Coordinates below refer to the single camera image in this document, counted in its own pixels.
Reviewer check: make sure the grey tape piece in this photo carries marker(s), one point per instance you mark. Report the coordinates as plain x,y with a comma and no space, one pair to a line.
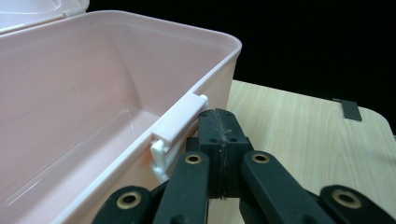
350,110

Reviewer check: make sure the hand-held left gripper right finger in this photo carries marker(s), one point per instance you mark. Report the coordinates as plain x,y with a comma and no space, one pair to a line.
232,155

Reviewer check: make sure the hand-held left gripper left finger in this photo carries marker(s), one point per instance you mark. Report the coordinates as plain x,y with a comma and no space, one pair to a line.
211,149

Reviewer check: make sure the pink plastic storage box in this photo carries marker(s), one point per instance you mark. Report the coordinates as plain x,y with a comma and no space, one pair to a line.
77,77

